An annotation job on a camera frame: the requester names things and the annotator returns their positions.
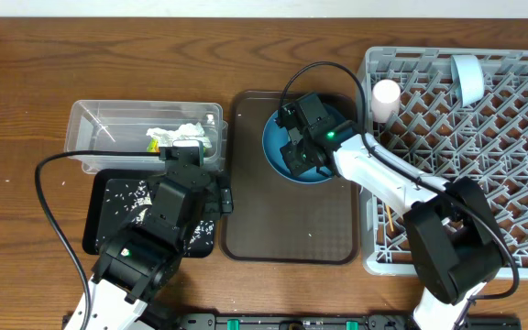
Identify dark blue plate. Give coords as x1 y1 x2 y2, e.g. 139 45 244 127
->
262 103 346 184

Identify rice grains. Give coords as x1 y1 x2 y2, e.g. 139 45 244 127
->
98 179 215 253

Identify pandan snack wrapper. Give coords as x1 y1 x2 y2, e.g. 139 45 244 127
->
147 137 213 152

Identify white tissue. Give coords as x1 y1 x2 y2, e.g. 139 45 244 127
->
146 122 211 141

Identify pink cup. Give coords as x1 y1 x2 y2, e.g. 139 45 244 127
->
370 79 401 124

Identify wooden chopstick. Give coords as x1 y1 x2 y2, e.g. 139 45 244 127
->
385 205 394 232

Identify light blue bowl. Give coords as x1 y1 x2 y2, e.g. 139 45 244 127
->
451 55 485 107

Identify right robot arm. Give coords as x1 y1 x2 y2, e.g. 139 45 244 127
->
275 93 508 329

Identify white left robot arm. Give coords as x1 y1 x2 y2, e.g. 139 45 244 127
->
66 140 233 329

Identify grey dishwasher rack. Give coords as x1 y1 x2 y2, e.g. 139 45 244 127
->
358 47 528 280

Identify brown serving tray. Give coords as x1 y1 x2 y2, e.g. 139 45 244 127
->
220 91 360 265

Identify black tray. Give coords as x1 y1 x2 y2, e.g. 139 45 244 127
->
82 169 221 259

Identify clear plastic bin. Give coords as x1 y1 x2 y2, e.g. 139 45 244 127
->
64 100 227 171

